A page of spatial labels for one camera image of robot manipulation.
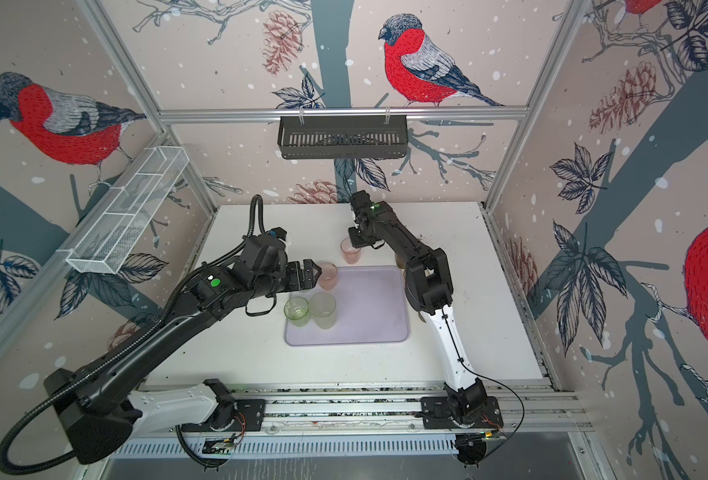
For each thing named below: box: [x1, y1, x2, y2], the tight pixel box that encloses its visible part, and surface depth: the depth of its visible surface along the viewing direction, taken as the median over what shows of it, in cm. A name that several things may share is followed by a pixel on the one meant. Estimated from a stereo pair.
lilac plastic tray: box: [285, 265, 410, 346], surface depth 92 cm
